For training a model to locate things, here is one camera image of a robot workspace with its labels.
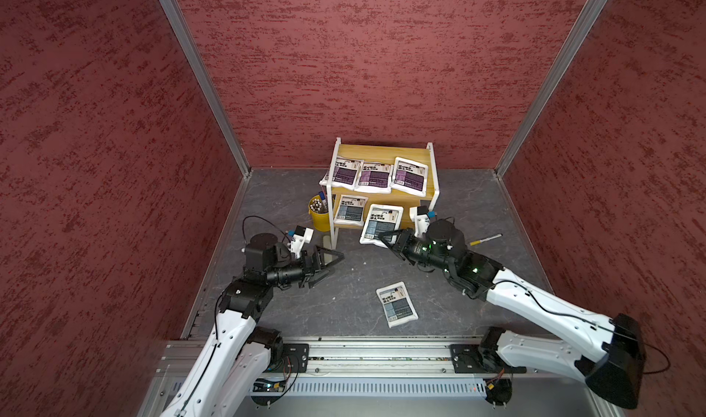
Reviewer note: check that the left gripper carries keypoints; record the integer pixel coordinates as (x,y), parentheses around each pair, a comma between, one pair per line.
(316,263)

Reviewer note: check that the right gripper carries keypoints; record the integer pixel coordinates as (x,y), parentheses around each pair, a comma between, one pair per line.
(403,238)

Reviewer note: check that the grey coffee bag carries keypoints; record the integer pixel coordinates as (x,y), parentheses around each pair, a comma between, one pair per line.
(351,211)
(397,305)
(380,219)

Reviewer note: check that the purple coffee bag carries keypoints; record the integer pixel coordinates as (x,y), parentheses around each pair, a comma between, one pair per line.
(410,177)
(375,178)
(346,174)

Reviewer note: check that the grey coffee bag bottom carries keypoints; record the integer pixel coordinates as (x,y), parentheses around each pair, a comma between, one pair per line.
(397,305)

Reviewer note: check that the wooden two-tier shelf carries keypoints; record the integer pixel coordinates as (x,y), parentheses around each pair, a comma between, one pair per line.
(383,154)

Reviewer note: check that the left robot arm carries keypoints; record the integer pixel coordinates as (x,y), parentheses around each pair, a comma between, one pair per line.
(238,351)

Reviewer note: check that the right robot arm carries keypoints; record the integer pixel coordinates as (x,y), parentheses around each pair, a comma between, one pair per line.
(607,355)

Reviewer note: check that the yellow pen cup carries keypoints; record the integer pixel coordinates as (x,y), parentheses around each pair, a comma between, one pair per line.
(318,210)

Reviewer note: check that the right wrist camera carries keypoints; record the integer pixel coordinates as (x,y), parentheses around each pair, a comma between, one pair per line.
(422,217)

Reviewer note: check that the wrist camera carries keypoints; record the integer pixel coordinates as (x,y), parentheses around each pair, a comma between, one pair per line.
(422,217)
(299,237)

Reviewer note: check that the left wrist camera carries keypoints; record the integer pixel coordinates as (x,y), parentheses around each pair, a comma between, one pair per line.
(299,237)

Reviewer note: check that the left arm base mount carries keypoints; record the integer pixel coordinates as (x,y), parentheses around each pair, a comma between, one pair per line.
(283,358)

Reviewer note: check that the aluminium rail frame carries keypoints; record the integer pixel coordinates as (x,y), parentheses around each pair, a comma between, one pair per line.
(417,368)

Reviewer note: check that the yellow handled screwdriver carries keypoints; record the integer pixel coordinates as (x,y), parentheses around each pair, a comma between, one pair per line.
(487,239)

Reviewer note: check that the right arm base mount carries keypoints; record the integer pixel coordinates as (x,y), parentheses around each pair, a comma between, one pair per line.
(474,359)

